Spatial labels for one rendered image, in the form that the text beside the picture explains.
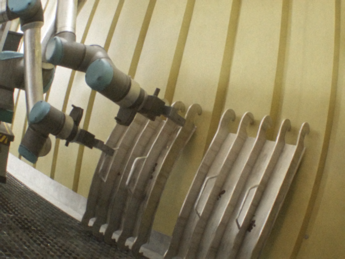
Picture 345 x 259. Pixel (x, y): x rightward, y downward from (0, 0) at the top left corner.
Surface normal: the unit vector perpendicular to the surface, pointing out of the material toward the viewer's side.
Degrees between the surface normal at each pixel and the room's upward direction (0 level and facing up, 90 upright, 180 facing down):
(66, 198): 90
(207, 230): 84
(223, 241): 86
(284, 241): 90
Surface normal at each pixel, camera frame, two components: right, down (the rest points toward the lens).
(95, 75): -0.56, -0.34
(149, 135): 0.71, 0.14
